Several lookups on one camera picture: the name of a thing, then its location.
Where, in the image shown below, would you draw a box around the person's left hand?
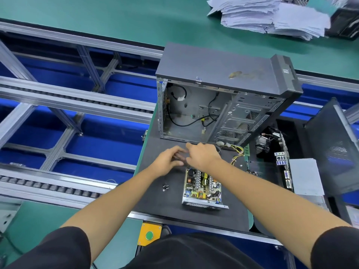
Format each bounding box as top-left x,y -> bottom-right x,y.
148,145 -> 187,178

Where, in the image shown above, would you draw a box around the person's right hand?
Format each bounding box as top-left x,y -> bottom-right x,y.
184,143 -> 224,173

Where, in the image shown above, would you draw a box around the power supply circuit board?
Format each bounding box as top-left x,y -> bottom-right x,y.
184,144 -> 245,202

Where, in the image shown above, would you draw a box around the silver power supply unit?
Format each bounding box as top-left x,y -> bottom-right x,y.
181,168 -> 230,211

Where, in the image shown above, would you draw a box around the person's right forearm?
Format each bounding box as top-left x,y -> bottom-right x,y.
210,160 -> 359,250

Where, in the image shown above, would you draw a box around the person's left forearm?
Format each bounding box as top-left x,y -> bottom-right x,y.
61,168 -> 163,264

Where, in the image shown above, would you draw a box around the person's black trousers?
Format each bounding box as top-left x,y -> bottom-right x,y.
120,232 -> 281,269

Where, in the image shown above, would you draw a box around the person's black shirt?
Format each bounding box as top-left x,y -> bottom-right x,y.
6,226 -> 359,269

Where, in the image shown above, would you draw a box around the dark grey foam mat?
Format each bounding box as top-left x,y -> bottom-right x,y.
132,101 -> 251,233

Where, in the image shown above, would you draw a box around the processor cooler with fan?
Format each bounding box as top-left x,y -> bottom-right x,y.
257,132 -> 281,155

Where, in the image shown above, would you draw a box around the green motherboard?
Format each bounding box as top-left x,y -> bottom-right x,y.
244,129 -> 294,191

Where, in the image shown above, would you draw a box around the yellow box with green button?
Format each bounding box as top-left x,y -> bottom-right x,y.
137,223 -> 162,247

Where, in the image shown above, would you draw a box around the black foam tray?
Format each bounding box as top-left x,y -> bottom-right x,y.
247,117 -> 359,236

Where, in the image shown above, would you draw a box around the grey computer tower case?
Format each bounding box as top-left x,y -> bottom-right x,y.
155,42 -> 304,150

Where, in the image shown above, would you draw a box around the silver optical drive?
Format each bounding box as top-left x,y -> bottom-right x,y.
290,158 -> 326,197

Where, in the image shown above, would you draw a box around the dark grey case side panel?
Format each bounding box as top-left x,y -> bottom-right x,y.
304,98 -> 359,197

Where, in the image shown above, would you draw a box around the stack of white papers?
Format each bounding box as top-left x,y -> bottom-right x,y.
206,0 -> 332,41

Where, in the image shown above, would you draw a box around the hard disk drive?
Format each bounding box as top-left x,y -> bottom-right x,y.
343,204 -> 359,228

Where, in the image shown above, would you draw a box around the aluminium conveyor frame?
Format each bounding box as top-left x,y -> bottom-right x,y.
0,19 -> 359,239

